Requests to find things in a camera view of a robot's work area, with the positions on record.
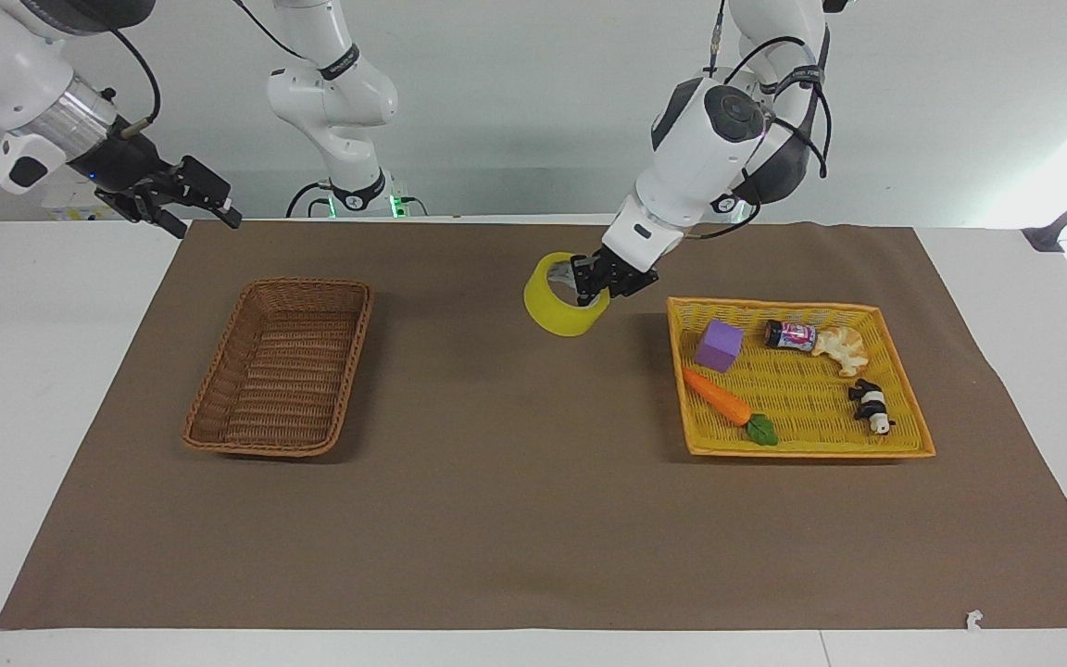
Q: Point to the purple cube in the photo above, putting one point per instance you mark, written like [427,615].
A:
[719,346]

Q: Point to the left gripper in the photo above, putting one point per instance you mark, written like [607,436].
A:
[628,274]

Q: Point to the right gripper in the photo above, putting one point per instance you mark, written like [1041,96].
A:
[121,159]

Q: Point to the white paper scrap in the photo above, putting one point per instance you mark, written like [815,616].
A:
[973,619]

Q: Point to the beige toy pastry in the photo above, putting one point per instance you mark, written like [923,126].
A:
[844,350]

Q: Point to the yellow tape roll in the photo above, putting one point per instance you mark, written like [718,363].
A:
[552,310]

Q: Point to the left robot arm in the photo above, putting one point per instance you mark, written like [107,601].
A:
[691,157]

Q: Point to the toy panda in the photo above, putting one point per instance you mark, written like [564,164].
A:
[872,406]

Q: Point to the yellow woven basket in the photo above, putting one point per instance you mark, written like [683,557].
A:
[802,398]

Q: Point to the brown wicker basket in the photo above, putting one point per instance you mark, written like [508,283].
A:
[279,371]

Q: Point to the orange toy carrot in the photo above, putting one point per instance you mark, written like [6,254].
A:
[719,396]

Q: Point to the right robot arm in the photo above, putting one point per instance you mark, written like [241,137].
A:
[337,97]

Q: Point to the small dark jar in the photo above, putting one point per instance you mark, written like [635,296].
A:
[789,335]

